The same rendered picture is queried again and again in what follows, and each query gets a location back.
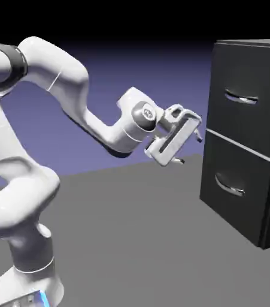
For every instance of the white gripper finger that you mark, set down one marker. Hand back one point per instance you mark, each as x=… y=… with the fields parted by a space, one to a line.
x=179 y=160
x=198 y=135

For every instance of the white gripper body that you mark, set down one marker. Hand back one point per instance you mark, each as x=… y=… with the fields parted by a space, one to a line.
x=173 y=141

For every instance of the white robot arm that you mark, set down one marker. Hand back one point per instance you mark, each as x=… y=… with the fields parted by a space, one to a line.
x=29 y=148

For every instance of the dark grey drawer front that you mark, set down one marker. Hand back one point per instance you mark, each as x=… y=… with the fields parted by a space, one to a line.
x=233 y=211
x=242 y=124

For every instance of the dark grey cabinet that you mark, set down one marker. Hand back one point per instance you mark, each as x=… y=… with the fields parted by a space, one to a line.
x=244 y=144

